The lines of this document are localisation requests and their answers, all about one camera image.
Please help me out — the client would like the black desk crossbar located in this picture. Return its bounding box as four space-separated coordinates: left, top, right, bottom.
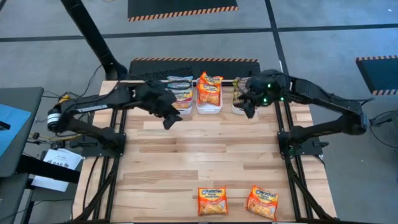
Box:
17 154 82 184

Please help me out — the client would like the orange chicken ramen packet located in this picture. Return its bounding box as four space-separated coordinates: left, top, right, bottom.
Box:
245 185 280 222
196 82 222 106
198 70 224 90
197 186 229 217

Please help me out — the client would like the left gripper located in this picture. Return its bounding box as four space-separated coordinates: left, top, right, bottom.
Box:
136 80 183 131

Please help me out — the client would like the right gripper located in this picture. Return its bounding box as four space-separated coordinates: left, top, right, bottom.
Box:
239 69 292 119

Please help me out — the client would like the grey side desk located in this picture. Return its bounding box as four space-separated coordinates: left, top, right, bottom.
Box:
0 86 45 224

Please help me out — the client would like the green lime shrimp ramen packet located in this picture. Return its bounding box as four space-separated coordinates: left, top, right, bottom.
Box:
231 77 251 108

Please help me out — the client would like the white plastic bin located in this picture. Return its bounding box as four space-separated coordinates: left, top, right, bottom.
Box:
231 77 261 116
161 77 193 116
195 77 224 115

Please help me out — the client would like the black diagonal frame brace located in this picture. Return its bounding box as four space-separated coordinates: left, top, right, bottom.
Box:
74 158 119 222
287 158 336 222

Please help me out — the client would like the blue sheet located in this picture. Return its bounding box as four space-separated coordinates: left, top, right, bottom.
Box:
0 103 32 158

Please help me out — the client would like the black table frame rail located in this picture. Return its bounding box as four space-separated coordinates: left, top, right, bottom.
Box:
281 86 315 220
91 104 118 222
104 104 127 222
272 86 302 222

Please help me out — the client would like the white paper sheet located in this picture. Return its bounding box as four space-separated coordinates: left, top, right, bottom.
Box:
42 147 84 171
30 174 72 193

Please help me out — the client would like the black hazard-striped floor mat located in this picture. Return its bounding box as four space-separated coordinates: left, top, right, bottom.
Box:
127 0 239 22
355 55 398 96
127 57 261 87

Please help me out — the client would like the thick black support pole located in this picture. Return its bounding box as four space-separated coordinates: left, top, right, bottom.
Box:
60 0 129 81

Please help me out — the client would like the blue beef ramen packet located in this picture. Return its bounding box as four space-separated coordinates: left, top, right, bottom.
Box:
170 88 193 110
167 75 194 90

